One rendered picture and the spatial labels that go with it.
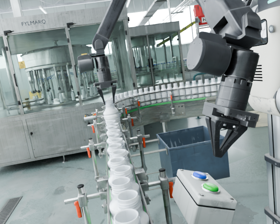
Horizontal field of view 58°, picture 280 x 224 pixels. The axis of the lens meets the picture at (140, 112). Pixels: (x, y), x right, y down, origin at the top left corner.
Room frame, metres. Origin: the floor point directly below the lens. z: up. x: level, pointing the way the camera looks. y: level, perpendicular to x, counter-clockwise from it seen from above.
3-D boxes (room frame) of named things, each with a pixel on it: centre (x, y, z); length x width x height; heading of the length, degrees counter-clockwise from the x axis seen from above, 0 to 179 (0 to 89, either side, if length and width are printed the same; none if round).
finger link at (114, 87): (1.10, 0.12, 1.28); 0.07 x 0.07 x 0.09; 7
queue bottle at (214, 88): (2.41, -0.74, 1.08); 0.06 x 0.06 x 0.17
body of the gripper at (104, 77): (1.10, 0.13, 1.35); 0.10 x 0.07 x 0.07; 97
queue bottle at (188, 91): (2.46, -0.50, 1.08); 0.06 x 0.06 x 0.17
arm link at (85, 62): (1.09, 0.17, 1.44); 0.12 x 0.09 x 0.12; 97
